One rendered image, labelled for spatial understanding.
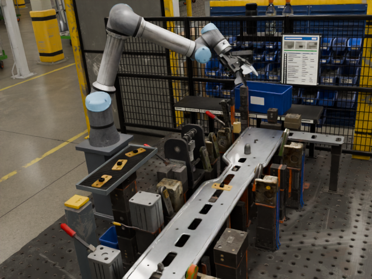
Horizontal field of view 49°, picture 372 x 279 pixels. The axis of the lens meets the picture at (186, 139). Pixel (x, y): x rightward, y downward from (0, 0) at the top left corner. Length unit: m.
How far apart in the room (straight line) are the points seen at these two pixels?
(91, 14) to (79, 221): 3.26
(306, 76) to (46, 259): 1.71
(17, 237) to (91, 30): 2.21
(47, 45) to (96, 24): 4.95
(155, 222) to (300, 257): 0.68
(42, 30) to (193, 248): 8.23
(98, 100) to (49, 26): 7.45
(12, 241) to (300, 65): 2.46
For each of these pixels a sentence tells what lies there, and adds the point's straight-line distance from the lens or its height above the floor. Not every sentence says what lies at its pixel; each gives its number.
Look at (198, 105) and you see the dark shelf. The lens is 2.60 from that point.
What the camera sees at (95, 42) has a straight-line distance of 4.52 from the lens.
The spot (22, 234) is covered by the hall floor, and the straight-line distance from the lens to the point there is 3.54.
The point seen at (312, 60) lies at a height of 1.30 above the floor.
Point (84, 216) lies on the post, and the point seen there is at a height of 1.11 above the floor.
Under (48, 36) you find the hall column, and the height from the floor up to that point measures 0.58.
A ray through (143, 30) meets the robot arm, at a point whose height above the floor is 1.61.
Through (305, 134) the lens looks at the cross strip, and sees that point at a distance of 2.23.
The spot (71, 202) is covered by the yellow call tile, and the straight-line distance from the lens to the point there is 1.45.
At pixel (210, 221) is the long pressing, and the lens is 1.54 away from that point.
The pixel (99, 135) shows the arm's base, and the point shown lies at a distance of 1.97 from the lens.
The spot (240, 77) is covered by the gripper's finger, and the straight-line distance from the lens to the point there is 2.10.
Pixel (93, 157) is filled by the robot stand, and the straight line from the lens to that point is 2.00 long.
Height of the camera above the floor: 1.89
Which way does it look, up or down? 24 degrees down
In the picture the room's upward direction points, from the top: 5 degrees counter-clockwise
